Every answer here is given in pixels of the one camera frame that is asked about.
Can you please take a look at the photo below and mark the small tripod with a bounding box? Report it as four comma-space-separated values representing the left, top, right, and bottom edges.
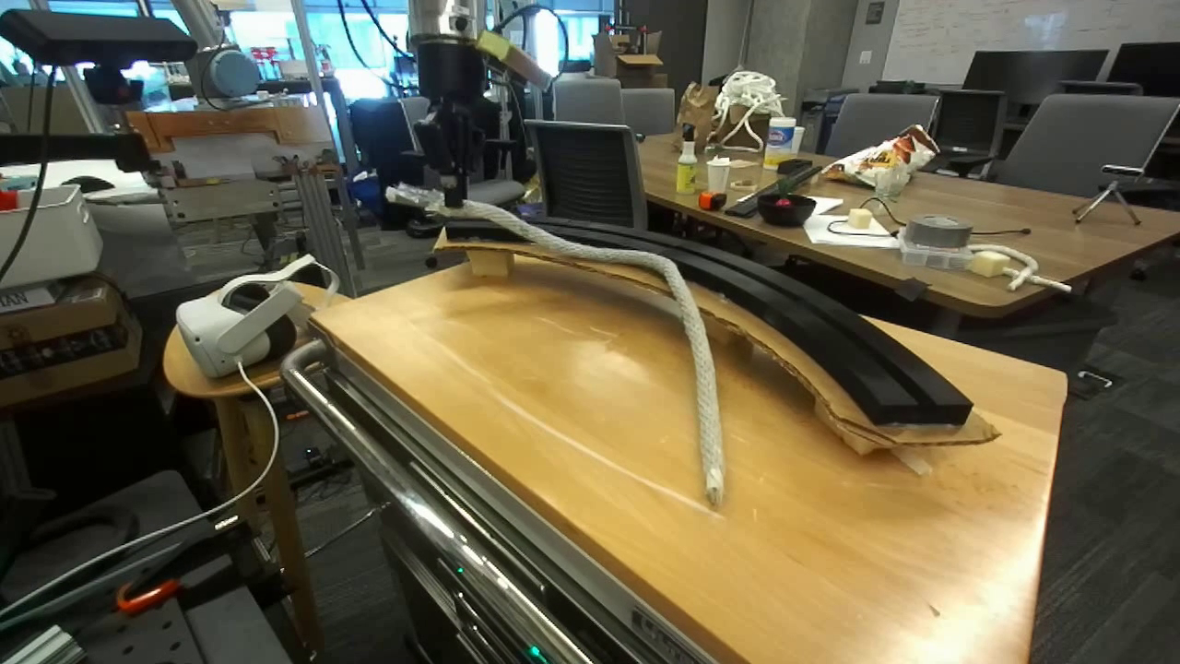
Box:
1070, 163, 1146, 225

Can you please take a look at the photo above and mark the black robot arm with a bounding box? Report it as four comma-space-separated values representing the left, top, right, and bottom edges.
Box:
408, 0, 548, 205

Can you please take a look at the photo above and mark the black curved foam track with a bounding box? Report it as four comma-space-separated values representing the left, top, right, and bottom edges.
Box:
438, 215, 978, 430

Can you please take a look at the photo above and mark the white paper sheet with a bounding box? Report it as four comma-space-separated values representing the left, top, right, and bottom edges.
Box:
805, 197, 899, 248

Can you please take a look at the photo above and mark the white headset cable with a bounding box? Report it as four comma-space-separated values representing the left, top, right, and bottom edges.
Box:
0, 356, 288, 621

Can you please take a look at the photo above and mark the black bowl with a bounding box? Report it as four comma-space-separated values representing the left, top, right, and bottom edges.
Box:
754, 193, 814, 230

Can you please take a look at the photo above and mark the snack chip bag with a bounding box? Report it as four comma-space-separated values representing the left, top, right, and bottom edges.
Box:
824, 125, 941, 193

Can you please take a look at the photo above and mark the orange clamp handle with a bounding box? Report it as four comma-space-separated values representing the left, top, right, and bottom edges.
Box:
114, 578, 180, 617

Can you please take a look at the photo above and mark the coiled white rope pile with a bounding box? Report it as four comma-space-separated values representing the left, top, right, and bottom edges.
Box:
711, 68, 790, 155

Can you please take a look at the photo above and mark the round wooden stool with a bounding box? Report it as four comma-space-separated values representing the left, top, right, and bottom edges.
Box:
163, 313, 321, 659

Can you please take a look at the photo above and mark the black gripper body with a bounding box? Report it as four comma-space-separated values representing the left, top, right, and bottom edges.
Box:
415, 97, 486, 182

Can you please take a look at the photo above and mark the green glue bottle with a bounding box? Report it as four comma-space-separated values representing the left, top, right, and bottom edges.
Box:
675, 125, 701, 197

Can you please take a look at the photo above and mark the grey tape roll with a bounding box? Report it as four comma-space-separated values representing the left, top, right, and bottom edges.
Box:
903, 216, 974, 248

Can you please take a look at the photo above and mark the white VR headset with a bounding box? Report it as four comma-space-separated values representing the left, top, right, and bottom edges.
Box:
178, 253, 340, 379

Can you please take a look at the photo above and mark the metal cart handle bar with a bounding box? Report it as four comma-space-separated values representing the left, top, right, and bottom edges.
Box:
278, 338, 594, 664

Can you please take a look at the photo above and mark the dark mesh office chair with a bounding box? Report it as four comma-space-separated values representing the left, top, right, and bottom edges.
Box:
529, 118, 650, 230

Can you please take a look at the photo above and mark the grey office chair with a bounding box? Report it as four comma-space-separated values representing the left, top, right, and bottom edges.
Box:
990, 91, 1180, 197

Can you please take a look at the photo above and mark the white plastic cup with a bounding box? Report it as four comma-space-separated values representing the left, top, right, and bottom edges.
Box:
704, 155, 733, 193

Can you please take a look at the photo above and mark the white box left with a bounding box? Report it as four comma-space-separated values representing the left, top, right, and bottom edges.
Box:
0, 184, 104, 293

